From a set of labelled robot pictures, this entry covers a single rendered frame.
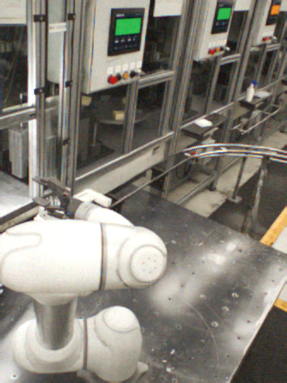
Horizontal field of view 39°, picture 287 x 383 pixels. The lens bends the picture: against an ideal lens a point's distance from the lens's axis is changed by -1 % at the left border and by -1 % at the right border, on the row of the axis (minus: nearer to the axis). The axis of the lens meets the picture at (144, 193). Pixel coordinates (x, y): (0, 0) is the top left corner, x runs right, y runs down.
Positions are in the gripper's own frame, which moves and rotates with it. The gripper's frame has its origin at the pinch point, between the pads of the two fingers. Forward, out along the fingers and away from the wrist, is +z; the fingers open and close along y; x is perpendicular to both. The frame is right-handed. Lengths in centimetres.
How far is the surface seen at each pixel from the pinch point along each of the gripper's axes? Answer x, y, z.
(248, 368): -77, -111, -83
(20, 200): -13.2, -21.4, 25.2
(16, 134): -24.9, 1.8, 40.3
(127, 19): -70, 53, 18
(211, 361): -11, -44, -76
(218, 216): -209, -111, -4
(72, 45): -38, 44, 21
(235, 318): -37, -44, -75
